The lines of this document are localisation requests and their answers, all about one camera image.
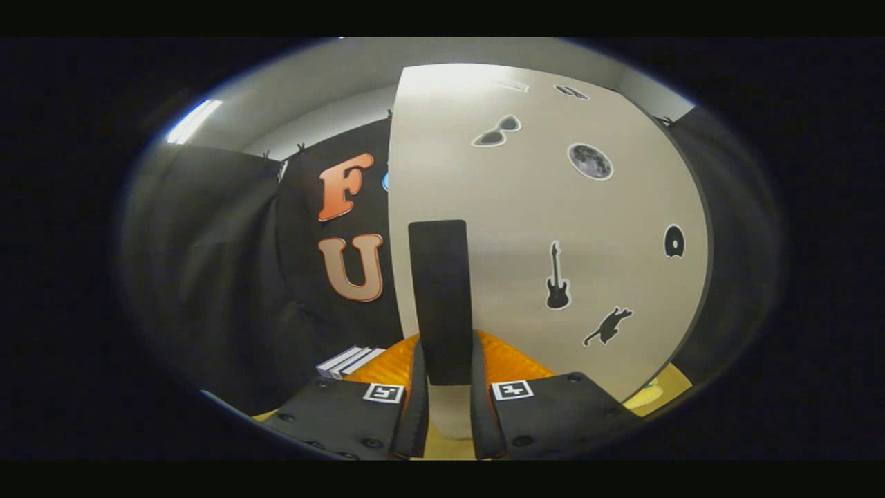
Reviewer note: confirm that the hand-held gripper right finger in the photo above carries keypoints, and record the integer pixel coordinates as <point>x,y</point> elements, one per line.
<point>482,429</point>

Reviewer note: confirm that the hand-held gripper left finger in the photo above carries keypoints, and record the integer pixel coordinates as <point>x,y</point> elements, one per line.
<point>415,429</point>

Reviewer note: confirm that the beige cabinet door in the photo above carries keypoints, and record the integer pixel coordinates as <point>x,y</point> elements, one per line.
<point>525,221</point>

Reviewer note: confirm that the blue and white book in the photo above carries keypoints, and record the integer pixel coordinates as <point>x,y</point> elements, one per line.
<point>335,363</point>

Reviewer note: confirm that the black backdrop cloth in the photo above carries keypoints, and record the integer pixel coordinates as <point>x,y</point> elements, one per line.
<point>228,277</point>

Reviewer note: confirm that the long ceiling light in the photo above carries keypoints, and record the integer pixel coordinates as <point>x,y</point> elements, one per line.
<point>193,122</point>

